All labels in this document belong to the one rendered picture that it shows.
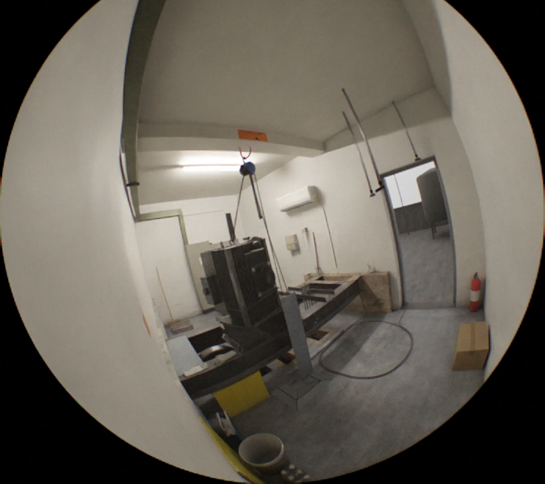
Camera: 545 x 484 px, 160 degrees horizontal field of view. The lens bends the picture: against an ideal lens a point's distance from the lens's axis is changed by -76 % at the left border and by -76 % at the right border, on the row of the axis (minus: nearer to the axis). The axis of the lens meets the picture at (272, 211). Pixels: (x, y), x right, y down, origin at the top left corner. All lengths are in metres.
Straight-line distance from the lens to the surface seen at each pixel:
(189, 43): 1.42
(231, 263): 1.58
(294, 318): 1.91
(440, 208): 6.86
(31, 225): 0.20
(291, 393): 2.23
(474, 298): 2.93
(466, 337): 2.23
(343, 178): 3.11
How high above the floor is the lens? 1.68
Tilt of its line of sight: 5 degrees up
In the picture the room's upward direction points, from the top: 13 degrees counter-clockwise
